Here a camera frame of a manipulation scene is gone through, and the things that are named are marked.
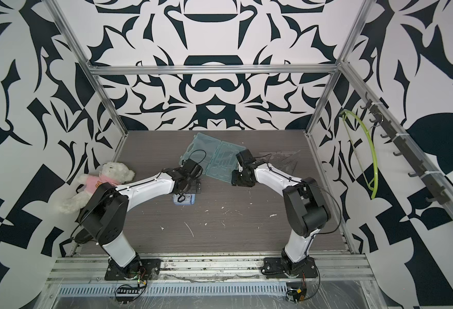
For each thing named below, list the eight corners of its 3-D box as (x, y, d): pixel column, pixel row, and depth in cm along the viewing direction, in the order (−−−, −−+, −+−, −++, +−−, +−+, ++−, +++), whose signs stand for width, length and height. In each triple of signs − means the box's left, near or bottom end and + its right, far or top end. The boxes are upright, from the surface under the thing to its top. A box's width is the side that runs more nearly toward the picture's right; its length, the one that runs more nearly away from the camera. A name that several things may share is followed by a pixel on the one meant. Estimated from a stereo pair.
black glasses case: (76, 240, 83) (72, 238, 80) (86, 230, 85) (82, 228, 83) (82, 246, 81) (78, 245, 79) (93, 237, 83) (89, 235, 81)
